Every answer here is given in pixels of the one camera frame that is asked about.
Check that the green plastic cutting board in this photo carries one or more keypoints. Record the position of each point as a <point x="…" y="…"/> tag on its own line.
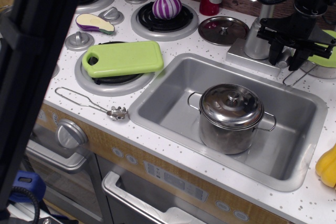
<point x="120" y="59"/>

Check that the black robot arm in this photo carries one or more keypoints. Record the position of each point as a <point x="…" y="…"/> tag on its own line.
<point x="309" y="8"/>

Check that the blue plastic clamp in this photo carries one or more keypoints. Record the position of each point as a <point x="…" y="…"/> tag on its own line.
<point x="32" y="183"/>

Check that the silver dishwasher door handle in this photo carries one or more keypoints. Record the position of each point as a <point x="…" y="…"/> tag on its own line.
<point x="133" y="200"/>

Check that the grey toy sink basin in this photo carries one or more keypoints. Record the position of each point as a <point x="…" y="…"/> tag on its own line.
<point x="278" y="159"/>

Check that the silver stove knob middle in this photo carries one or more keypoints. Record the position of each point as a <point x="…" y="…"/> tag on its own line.
<point x="112" y="15"/>

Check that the round silver oven dial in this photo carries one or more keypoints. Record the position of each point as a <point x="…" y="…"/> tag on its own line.
<point x="69" y="135"/>

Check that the front stove burner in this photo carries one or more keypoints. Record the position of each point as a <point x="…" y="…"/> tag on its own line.
<point x="110" y="86"/>

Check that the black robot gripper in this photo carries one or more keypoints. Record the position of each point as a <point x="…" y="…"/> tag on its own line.
<point x="296" y="31"/>

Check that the green plastic lid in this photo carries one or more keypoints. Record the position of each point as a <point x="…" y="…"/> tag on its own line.
<point x="330" y="62"/>

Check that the red toy cup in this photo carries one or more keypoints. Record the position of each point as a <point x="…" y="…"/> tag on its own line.
<point x="208" y="8"/>

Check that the silver stove knob front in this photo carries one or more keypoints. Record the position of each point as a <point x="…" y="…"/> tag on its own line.
<point x="79" y="41"/>

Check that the steel pot lid on pot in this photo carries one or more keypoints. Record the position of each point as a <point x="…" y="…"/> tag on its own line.
<point x="231" y="106"/>

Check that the silver oven door handle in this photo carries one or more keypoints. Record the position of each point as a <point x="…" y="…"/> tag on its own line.
<point x="71" y="165"/>

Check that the metal wire-handled pasta spoon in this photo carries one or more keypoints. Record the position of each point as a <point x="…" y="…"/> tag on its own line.
<point x="115" y="113"/>

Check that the purple white toy onion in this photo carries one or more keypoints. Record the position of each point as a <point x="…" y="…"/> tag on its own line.
<point x="166" y="9"/>

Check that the silver faucet lever handle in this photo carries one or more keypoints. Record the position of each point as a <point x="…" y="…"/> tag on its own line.
<point x="285" y="57"/>

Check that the toy eggplant half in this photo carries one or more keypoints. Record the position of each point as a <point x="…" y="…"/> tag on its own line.
<point x="91" y="22"/>

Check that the back right stove burner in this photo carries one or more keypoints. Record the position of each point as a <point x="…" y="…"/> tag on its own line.
<point x="146" y="25"/>

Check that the yellow toy pepper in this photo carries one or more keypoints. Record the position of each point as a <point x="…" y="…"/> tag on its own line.
<point x="325" y="168"/>

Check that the black foreground frame post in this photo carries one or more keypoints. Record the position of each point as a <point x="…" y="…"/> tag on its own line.
<point x="33" y="35"/>

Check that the steel saucepan with wire handle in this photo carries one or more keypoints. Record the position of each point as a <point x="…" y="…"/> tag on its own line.
<point x="312" y="69"/>

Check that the flat steel lid on counter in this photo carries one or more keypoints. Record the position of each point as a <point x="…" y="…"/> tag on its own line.
<point x="223" y="31"/>

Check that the steel pot with handles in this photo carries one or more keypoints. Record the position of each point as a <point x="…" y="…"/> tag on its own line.
<point x="229" y="141"/>

